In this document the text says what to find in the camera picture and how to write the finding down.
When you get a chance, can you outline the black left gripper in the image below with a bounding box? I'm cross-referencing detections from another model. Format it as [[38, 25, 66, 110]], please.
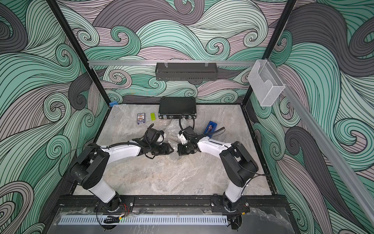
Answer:
[[149, 143, 174, 156]]

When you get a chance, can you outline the clear bubble wrap sheet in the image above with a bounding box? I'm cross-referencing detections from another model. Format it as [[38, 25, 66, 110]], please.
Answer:
[[168, 140, 183, 161], [165, 119, 181, 139]]

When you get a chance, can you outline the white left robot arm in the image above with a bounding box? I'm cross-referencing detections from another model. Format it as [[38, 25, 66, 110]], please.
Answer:
[[69, 140, 174, 211]]

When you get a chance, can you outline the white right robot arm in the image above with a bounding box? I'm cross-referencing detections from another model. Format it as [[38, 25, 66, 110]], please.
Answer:
[[178, 135, 258, 209]]

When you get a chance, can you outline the blue tape dispenser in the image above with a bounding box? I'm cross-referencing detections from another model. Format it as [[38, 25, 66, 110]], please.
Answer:
[[204, 121, 217, 137]]

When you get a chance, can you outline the blue playing cards box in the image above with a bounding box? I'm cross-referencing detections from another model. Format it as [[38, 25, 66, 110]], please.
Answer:
[[137, 113, 146, 125]]

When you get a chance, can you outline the black hard case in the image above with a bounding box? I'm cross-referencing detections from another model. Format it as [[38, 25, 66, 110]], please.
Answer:
[[158, 97, 197, 120]]

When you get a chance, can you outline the blue toy brick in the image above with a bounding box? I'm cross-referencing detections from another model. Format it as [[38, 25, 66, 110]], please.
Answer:
[[109, 101, 118, 107]]

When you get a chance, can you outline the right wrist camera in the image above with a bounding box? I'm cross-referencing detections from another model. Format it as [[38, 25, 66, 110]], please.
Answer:
[[178, 131, 188, 145]]

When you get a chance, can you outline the black wall shelf tray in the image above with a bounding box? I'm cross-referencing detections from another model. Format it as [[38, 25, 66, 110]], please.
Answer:
[[155, 62, 218, 82]]

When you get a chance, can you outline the white slotted cable duct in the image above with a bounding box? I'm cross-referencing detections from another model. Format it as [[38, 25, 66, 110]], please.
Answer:
[[58, 215, 228, 226]]

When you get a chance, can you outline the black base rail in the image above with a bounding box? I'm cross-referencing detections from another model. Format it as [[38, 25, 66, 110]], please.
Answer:
[[53, 195, 291, 214]]

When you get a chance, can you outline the clear acrylic wall holder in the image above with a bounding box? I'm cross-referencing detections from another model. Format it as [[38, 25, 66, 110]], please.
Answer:
[[248, 59, 285, 107]]

